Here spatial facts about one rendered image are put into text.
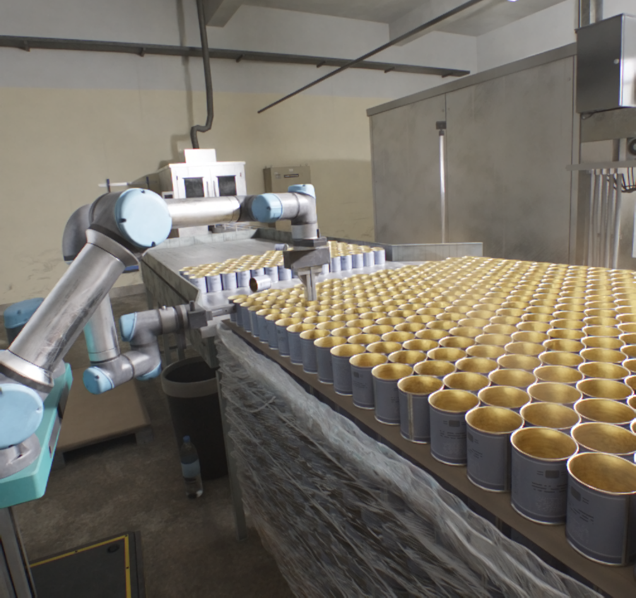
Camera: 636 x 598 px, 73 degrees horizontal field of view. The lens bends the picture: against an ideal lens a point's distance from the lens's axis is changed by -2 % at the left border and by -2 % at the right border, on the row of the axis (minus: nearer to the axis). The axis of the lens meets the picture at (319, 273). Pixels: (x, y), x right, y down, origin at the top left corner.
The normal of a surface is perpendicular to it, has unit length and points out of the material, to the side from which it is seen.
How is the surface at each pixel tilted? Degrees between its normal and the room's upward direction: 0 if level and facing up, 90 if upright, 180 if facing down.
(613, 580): 3
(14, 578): 90
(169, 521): 0
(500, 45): 90
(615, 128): 90
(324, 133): 90
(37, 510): 0
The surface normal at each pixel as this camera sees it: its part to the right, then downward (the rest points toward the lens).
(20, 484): 0.41, 0.15
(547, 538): -0.11, -0.98
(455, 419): -0.21, 0.17
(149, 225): 0.78, -0.03
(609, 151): -0.88, 0.14
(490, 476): -0.44, 0.18
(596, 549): -0.62, 0.18
